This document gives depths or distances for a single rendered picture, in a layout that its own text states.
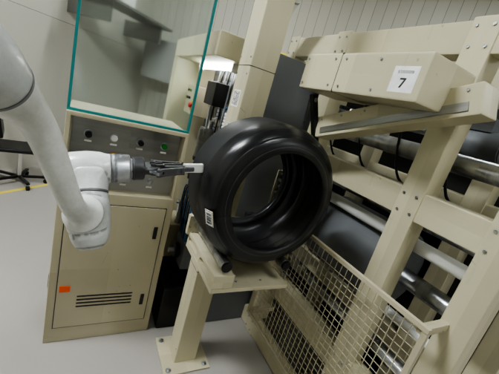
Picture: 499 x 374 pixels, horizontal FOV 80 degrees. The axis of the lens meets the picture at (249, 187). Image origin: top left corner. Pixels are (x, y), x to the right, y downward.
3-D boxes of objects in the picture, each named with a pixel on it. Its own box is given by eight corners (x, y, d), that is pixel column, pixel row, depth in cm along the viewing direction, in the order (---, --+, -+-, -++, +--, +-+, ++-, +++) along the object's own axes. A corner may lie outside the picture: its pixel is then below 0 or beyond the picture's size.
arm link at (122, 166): (110, 150, 94) (130, 151, 97) (111, 176, 97) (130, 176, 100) (111, 158, 86) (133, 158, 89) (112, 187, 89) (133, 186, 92)
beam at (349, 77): (297, 86, 138) (307, 53, 134) (336, 100, 151) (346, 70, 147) (413, 102, 88) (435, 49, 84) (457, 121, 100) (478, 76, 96)
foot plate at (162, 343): (154, 338, 182) (155, 336, 181) (196, 332, 195) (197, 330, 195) (163, 378, 160) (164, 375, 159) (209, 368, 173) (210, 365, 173)
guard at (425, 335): (246, 310, 184) (279, 208, 165) (249, 310, 185) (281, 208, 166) (349, 481, 109) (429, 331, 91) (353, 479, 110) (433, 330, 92)
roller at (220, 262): (200, 219, 140) (206, 223, 142) (193, 226, 140) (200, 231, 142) (226, 261, 111) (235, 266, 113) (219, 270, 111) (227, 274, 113)
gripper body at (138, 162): (132, 160, 89) (163, 161, 94) (129, 153, 96) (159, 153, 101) (132, 184, 92) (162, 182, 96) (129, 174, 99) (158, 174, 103)
